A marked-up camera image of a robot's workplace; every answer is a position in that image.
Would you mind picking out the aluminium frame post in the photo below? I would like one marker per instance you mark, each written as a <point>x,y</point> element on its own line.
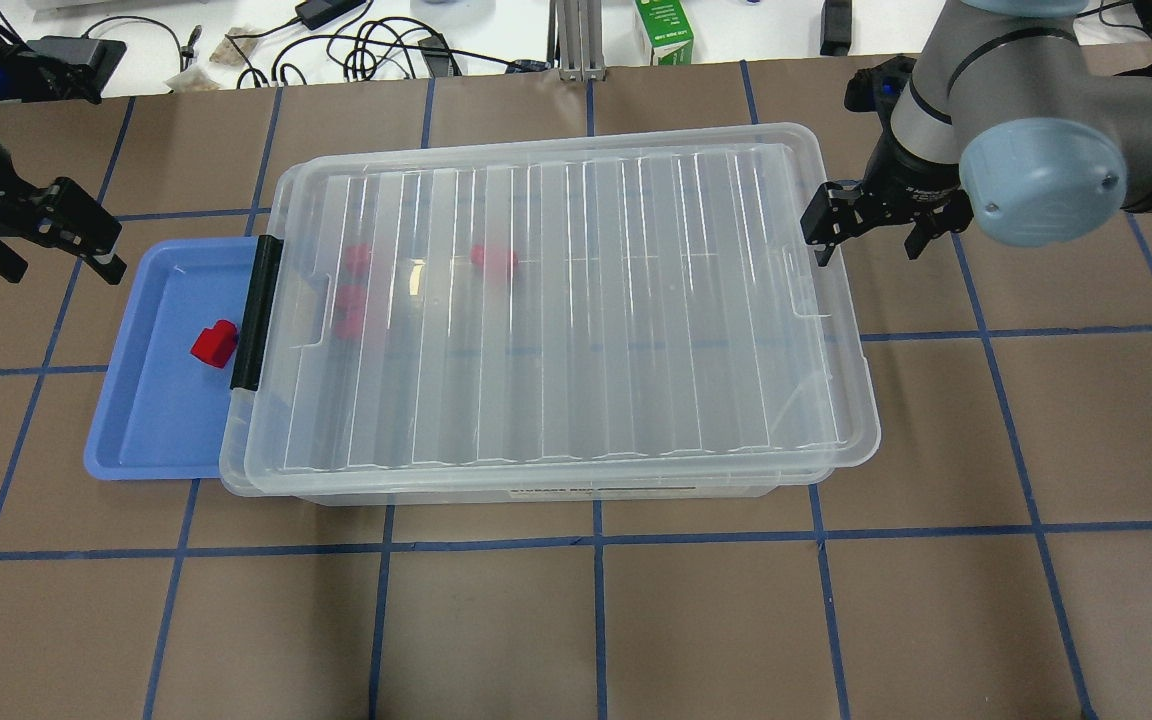
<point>575,40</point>

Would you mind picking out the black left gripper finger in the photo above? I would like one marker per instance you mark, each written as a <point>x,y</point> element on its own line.
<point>107,265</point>
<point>12,266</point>

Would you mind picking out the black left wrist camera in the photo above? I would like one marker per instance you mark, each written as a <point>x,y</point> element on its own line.
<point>55,68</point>

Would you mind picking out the black device on desk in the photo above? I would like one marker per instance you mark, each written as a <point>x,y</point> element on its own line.
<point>835,28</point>

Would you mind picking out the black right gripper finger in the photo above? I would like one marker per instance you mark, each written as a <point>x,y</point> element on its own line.
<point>924,230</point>
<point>824,252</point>

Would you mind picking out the red block in box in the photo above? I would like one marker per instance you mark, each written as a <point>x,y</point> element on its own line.
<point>350,312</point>
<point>498,264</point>
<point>356,259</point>

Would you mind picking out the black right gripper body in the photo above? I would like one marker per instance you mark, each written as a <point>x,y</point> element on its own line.
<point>914,177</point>

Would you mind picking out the blue plastic tray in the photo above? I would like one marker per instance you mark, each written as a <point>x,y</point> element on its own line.
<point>161,412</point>

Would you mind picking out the black power adapter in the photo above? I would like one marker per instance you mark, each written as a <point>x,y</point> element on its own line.
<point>315,14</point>

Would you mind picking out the red block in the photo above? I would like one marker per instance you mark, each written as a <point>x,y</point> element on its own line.
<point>350,312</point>
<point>356,259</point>
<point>498,264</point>
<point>216,345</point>

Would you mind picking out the clear plastic storage box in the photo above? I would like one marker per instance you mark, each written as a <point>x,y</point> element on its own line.
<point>536,480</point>

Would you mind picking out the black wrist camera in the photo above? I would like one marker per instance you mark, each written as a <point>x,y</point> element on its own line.
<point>877,89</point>
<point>55,68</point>

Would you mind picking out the clear plastic box lid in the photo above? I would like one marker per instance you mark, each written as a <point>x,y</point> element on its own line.
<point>561,300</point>

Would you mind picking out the green white carton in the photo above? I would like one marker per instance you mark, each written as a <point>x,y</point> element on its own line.
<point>665,32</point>

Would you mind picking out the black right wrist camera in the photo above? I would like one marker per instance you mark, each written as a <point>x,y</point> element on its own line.
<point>877,89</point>

